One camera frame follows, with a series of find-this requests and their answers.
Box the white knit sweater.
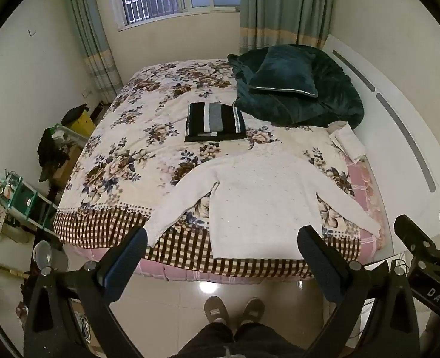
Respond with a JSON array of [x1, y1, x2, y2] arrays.
[[143, 145, 382, 260]]

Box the black clothing pile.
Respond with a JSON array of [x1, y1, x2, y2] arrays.
[[37, 127, 72, 183]]

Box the white bed headboard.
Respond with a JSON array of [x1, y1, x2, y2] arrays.
[[322, 33, 440, 263]]

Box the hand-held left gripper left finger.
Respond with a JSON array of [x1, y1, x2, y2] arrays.
[[24, 226, 148, 358]]

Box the folded black grey striped sweater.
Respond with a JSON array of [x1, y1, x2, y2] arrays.
[[184, 101, 248, 143]]

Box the clear round lid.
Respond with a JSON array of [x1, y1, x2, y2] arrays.
[[33, 240, 68, 274]]

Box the person's dark pants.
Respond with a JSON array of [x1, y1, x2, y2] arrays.
[[176, 322, 307, 358]]

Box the grey slipper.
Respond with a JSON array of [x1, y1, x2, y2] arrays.
[[238, 297, 265, 325], [204, 296, 230, 325]]

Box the floral bed blanket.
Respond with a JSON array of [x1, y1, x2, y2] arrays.
[[52, 59, 386, 280]]

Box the dark green velvet pillow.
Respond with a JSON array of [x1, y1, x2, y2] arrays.
[[248, 46, 319, 98]]

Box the black bag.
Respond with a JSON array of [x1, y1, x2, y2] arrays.
[[61, 104, 91, 125]]

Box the green storage rack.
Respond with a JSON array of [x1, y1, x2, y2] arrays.
[[3, 171, 58, 230]]

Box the yellow box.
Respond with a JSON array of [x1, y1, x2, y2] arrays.
[[62, 111, 96, 137]]

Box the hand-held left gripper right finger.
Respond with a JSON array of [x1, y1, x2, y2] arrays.
[[297, 225, 419, 358]]

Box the folded white cloth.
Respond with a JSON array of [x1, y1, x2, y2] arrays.
[[326, 120, 368, 163]]

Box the white cable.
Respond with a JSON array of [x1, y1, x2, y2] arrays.
[[390, 253, 411, 274]]

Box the cardboard box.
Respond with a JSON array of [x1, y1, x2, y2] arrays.
[[51, 145, 83, 189]]

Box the green curtain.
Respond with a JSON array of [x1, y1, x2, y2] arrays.
[[238, 0, 337, 55], [61, 0, 124, 105]]

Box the dark green plush blanket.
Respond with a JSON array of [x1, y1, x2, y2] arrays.
[[227, 44, 365, 127]]

